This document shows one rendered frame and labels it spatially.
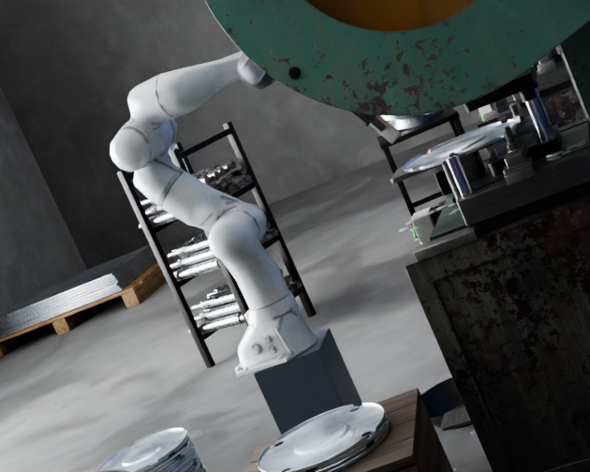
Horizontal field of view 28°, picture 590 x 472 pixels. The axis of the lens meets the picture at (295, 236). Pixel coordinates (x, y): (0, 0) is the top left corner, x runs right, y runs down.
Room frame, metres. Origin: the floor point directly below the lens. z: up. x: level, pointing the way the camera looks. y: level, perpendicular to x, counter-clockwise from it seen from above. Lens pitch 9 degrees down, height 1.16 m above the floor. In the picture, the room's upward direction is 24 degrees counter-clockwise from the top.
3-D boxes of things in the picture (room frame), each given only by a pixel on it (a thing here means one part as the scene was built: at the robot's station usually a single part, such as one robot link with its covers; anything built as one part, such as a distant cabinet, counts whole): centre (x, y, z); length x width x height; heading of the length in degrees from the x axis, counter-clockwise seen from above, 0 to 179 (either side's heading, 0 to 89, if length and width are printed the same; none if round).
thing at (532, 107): (2.55, -0.59, 0.81); 0.02 x 0.02 x 0.14
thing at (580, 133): (2.65, -0.56, 0.68); 0.45 x 0.30 x 0.06; 162
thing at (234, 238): (2.87, 0.13, 0.71); 0.18 x 0.11 x 0.25; 163
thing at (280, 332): (2.92, 0.16, 0.52); 0.22 x 0.19 x 0.14; 75
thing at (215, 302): (5.15, 0.33, 0.47); 0.46 x 0.43 x 0.95; 52
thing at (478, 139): (2.69, -0.44, 0.78); 0.29 x 0.29 x 0.01
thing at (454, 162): (2.52, -0.38, 0.75); 0.03 x 0.03 x 0.10; 72
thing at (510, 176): (2.49, -0.51, 0.76); 0.17 x 0.06 x 0.10; 162
